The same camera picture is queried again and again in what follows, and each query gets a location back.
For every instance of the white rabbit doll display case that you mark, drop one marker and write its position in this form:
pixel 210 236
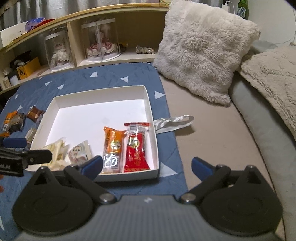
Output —
pixel 57 51

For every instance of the dark cake packet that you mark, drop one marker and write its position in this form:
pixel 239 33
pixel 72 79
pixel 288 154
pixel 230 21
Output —
pixel 17 122
pixel 30 135

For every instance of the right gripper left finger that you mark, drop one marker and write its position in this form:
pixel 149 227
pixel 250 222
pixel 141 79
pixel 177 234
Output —
pixel 54 203

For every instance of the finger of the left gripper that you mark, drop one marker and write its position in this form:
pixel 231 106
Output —
pixel 7 142
pixel 34 157

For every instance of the large white box on shelf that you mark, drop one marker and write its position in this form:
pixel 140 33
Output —
pixel 11 33

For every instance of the brown chocolate snack packet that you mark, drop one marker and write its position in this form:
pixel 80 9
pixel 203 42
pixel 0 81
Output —
pixel 34 114

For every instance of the white shallow cardboard box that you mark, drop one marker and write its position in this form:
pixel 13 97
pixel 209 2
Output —
pixel 82 116

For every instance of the dark cake packet far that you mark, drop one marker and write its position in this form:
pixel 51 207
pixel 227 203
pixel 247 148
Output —
pixel 17 122

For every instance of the orange snack packet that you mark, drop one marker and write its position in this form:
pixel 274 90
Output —
pixel 7 120
pixel 112 153

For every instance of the red snack packet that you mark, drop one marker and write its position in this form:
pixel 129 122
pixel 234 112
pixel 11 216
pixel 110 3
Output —
pixel 135 159

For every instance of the small grey trinket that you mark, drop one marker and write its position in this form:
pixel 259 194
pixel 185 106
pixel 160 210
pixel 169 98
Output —
pixel 144 50

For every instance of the yellow cardboard box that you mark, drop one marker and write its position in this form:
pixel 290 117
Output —
pixel 29 68

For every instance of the blue plastic bag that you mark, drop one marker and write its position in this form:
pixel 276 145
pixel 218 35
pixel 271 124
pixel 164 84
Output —
pixel 31 24

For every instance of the white cylinder cup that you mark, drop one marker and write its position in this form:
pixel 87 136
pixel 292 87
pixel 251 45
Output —
pixel 14 80

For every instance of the pink doll display case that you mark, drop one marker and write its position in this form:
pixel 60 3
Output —
pixel 100 40

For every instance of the white fluffy pillow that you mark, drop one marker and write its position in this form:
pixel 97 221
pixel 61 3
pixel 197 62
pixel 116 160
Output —
pixel 201 48

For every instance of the silver foil wrapper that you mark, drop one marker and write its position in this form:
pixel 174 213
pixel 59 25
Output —
pixel 164 125

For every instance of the green beer bottle right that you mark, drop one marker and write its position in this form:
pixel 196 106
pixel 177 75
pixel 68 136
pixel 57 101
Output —
pixel 242 9

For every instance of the white cracker snack packet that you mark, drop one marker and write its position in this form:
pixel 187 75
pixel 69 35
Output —
pixel 59 150

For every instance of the dark cake packet near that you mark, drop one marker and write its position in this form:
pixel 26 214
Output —
pixel 30 135

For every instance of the wooden bedside shelf unit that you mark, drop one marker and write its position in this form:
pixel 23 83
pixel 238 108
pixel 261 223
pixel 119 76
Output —
pixel 137 24

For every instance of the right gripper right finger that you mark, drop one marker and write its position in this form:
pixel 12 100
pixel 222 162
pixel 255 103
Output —
pixel 239 203

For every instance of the small glass jar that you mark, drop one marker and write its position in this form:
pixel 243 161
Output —
pixel 6 82

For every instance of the cookie print snack packet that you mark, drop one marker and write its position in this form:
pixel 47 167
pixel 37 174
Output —
pixel 80 153

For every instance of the beige fleece blanket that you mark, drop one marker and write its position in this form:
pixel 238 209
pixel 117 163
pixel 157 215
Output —
pixel 272 73

